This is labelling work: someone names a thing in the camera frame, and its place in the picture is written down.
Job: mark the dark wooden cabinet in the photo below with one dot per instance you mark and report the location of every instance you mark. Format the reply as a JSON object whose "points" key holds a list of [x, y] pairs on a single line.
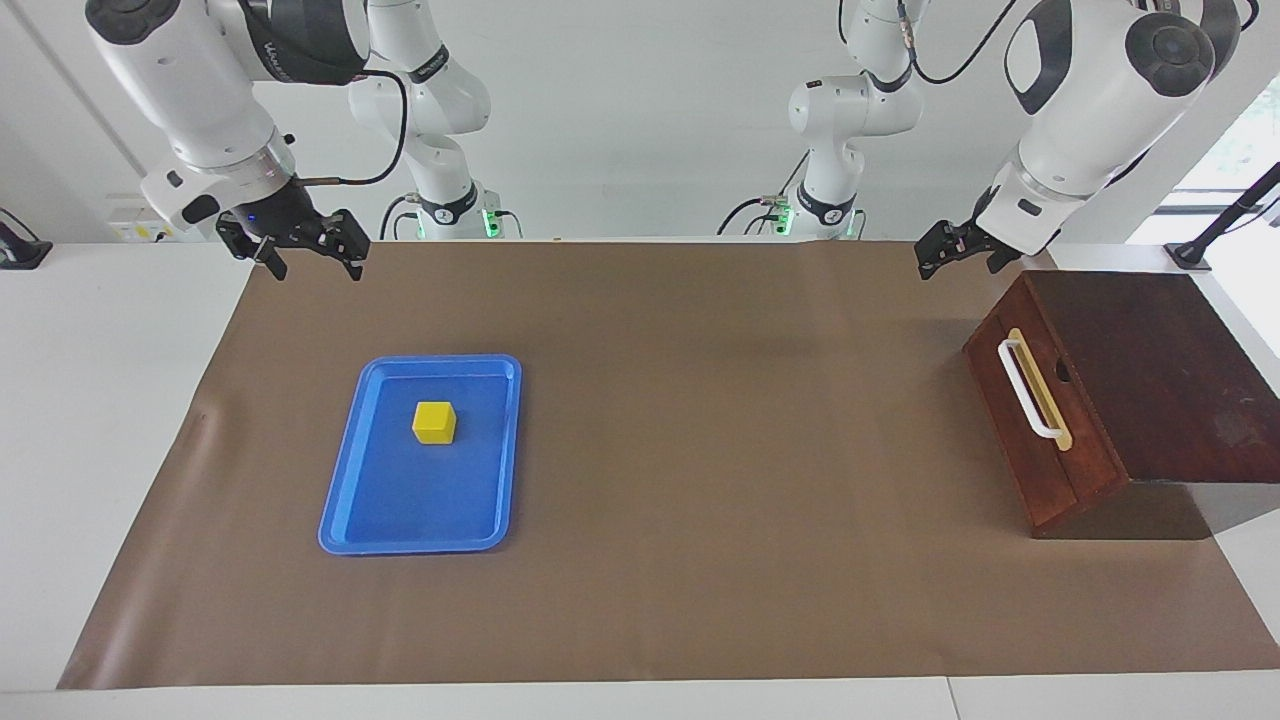
{"points": [[1150, 370]]}

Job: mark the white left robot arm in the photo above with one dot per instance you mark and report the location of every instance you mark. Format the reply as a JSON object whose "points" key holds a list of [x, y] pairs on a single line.
{"points": [[1090, 120]]}

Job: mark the wooden drawer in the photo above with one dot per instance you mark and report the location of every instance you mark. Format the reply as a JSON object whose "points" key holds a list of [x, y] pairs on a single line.
{"points": [[1020, 430]]}

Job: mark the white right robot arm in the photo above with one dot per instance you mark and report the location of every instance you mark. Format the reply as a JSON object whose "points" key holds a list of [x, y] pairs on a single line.
{"points": [[200, 100]]}

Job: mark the blue plastic tray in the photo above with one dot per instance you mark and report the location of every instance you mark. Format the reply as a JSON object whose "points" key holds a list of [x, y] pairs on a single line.
{"points": [[400, 500]]}

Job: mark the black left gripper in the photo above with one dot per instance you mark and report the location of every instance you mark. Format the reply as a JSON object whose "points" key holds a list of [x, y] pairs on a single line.
{"points": [[988, 240]]}

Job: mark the brown table mat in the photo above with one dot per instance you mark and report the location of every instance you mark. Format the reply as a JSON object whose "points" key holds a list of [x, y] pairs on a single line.
{"points": [[700, 550]]}

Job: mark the white wall socket box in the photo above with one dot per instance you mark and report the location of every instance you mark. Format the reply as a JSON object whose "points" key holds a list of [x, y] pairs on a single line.
{"points": [[160, 225]]}

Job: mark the yellow cube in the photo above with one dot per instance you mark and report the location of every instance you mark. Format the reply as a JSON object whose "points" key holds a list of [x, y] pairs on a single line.
{"points": [[434, 425]]}

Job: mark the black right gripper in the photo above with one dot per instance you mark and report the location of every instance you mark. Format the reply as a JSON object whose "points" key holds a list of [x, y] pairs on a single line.
{"points": [[275, 215]]}

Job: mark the black stand with pole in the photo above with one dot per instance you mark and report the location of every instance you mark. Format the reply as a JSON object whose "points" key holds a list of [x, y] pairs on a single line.
{"points": [[1190, 252]]}

